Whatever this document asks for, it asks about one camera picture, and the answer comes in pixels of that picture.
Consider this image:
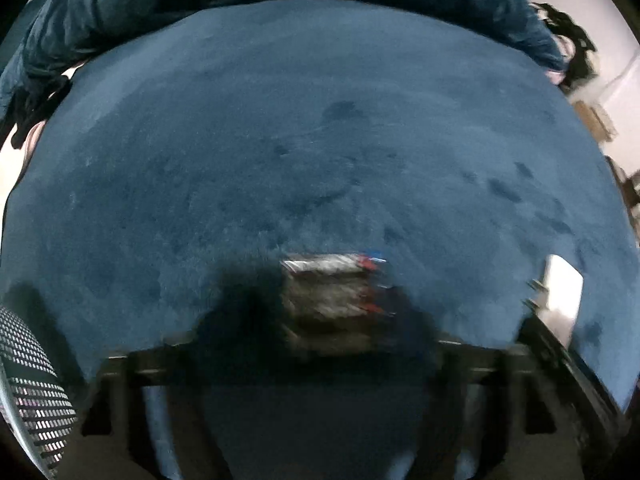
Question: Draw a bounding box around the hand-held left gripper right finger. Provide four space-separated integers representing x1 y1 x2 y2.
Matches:
385 285 558 480

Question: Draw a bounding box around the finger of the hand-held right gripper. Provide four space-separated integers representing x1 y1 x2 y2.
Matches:
515 310 632 480

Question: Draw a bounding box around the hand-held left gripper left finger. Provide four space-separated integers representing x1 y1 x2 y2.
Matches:
80 280 286 480

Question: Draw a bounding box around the white charger plug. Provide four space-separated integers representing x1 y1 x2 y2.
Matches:
530 255 585 347

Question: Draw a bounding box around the light blue perforated plastic basket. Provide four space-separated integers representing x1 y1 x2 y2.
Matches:
0 304 79 477

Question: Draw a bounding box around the pack of batteries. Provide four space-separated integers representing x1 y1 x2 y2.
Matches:
279 251 397 357

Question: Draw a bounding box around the cardboard box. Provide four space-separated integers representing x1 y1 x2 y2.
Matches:
571 101 619 144

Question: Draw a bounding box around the blue plush blanket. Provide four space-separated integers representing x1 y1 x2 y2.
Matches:
0 0 640 480

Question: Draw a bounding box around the pile of dark clothes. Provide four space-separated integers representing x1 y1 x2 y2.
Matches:
530 2 599 92

